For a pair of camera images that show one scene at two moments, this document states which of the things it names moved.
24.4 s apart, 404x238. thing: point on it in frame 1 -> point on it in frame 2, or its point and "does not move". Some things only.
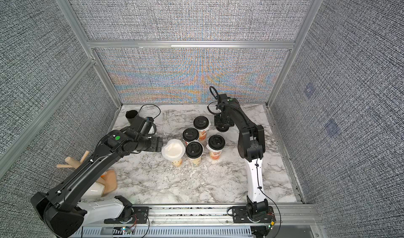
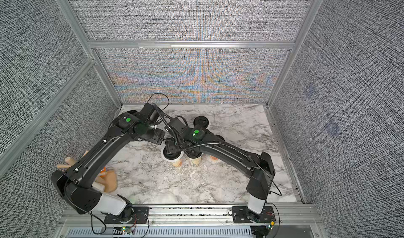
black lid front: x=201 y=122 does not move
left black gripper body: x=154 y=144 -> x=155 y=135
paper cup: x=175 y=160 does not move
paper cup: x=196 y=161 does not move
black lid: x=222 y=128 -> x=171 y=156
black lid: x=194 y=149 does not move
